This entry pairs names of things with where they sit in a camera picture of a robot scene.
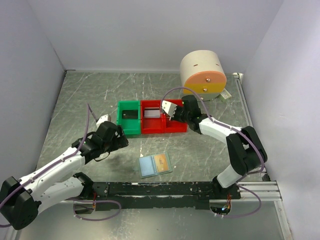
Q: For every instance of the black card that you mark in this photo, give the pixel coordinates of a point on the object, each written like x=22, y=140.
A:
x=130, y=114

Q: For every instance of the right red plastic bin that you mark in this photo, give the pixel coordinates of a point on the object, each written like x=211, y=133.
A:
x=173, y=126

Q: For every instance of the red plastic bin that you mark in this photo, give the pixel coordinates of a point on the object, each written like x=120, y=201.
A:
x=173, y=126
x=150, y=125

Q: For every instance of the beige cylindrical drawer cabinet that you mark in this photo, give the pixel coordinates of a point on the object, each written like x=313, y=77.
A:
x=202, y=72

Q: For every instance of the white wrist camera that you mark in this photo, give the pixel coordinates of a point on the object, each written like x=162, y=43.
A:
x=102, y=119
x=168, y=108

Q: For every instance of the green plastic bin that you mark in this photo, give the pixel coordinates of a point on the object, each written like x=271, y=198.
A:
x=130, y=127

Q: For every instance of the small white tag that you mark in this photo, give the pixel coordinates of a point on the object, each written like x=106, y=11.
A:
x=225, y=95

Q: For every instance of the mint green card holder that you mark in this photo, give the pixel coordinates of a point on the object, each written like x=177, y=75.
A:
x=147, y=166

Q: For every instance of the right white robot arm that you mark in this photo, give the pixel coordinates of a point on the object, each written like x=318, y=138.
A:
x=245, y=150

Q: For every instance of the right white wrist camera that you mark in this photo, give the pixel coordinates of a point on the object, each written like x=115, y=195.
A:
x=168, y=108

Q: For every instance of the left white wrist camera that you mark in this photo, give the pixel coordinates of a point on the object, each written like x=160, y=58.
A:
x=102, y=119

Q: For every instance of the middle red plastic bin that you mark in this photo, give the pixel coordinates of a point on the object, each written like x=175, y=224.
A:
x=150, y=125

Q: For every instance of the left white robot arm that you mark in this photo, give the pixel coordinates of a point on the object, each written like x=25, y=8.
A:
x=21, y=200

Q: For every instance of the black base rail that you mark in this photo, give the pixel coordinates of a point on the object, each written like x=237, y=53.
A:
x=149, y=195

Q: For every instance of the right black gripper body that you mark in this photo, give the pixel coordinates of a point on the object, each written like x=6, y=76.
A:
x=180, y=115

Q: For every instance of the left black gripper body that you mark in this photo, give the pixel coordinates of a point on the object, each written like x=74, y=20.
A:
x=116, y=142

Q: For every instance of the white magnetic stripe card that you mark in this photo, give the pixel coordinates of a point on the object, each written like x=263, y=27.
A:
x=152, y=113

